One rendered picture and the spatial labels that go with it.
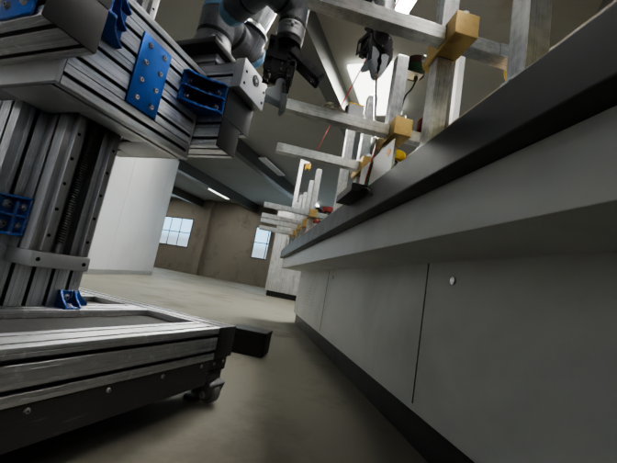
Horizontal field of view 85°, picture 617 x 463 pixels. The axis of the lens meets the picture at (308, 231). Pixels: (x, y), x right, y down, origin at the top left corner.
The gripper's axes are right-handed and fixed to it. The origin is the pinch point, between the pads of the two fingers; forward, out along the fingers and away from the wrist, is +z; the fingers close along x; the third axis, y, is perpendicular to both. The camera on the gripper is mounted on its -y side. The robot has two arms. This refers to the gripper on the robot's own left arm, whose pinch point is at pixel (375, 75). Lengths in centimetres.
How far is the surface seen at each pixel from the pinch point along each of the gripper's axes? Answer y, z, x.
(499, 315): -29, 61, -19
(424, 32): -25.8, 7.7, 8.5
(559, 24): 83, -234, -272
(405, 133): -8.3, 18.1, -6.2
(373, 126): -2.3, 16.5, 0.0
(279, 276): 637, 53, -282
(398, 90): -1.2, 1.5, -8.0
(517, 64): -46, 27, 10
